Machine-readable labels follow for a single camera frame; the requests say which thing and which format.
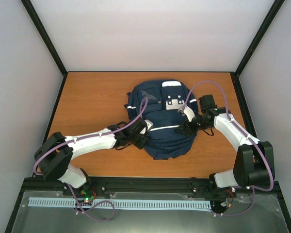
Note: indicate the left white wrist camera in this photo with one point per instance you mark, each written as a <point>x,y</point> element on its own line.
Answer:
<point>147,128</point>

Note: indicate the light blue cable duct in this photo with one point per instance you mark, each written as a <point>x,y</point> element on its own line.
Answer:
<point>195,205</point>

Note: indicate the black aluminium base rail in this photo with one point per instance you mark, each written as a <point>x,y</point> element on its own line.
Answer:
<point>104,186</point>

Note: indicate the black frame post right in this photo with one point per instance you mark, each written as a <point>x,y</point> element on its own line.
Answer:
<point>270,16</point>

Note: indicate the black frame post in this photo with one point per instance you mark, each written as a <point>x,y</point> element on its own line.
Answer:
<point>31,11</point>
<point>270,16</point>

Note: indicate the black frame post left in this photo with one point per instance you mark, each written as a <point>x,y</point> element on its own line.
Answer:
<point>31,11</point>

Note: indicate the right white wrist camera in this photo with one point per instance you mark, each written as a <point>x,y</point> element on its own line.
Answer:
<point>184,110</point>

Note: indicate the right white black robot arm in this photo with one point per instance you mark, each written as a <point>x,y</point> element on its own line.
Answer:
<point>254,163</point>

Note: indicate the navy blue student backpack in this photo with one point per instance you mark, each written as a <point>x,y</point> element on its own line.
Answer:
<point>165,97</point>

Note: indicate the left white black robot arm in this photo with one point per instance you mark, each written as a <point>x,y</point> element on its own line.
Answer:
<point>53,158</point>

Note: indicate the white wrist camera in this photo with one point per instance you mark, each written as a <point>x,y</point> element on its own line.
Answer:
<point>184,110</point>
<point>147,128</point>

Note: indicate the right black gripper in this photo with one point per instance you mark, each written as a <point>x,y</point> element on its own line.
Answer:
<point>187,133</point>

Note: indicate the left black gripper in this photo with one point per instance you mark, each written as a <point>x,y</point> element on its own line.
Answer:
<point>141,144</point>

